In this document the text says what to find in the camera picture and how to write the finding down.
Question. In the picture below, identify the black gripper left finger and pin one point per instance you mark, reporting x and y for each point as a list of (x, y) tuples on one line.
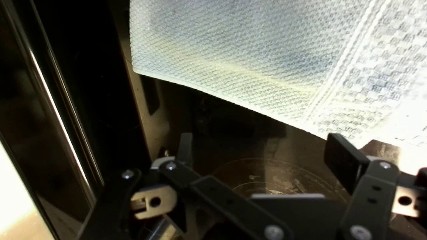
[(213, 194)]

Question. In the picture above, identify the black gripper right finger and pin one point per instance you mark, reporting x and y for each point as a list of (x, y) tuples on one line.
[(368, 200)]

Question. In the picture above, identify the light blue towel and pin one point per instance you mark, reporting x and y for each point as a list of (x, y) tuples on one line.
[(244, 44)]

